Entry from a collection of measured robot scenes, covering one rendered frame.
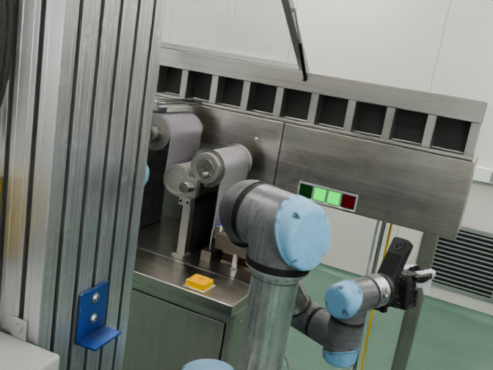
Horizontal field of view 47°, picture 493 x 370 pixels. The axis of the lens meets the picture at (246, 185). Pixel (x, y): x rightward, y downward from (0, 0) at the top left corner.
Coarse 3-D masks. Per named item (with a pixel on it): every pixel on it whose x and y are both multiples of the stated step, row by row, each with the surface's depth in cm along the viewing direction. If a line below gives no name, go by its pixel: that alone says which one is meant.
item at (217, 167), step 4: (196, 156) 211; (200, 156) 210; (204, 156) 210; (208, 156) 209; (212, 156) 208; (196, 160) 211; (212, 160) 208; (216, 160) 208; (192, 164) 212; (196, 164) 211; (216, 164) 208; (192, 168) 212; (216, 168) 208; (220, 168) 209; (196, 172) 212; (216, 172) 208; (196, 176) 212; (212, 176) 209; (216, 176) 208; (204, 180) 211; (208, 180) 210; (212, 180) 209
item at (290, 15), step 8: (288, 0) 193; (288, 8) 196; (288, 16) 200; (296, 16) 199; (288, 24) 204; (296, 24) 202; (296, 32) 207; (296, 40) 210; (176, 48) 249; (184, 48) 248; (296, 48) 215; (216, 56) 241; (224, 56) 240; (296, 56) 219; (304, 56) 220; (264, 64) 233; (272, 64) 231; (304, 64) 217; (304, 72) 220; (304, 80) 224
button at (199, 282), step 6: (192, 276) 192; (198, 276) 193; (204, 276) 194; (186, 282) 189; (192, 282) 188; (198, 282) 188; (204, 282) 189; (210, 282) 191; (198, 288) 188; (204, 288) 187
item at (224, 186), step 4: (244, 176) 230; (232, 180) 219; (236, 180) 223; (240, 180) 226; (244, 180) 230; (220, 184) 211; (224, 184) 214; (228, 184) 217; (232, 184) 220; (220, 188) 211; (224, 188) 215; (228, 188) 218; (220, 192) 212; (224, 192) 216; (220, 196) 213; (220, 200) 214; (216, 204) 212; (216, 208) 213; (216, 212) 214; (216, 216) 214; (216, 224) 216
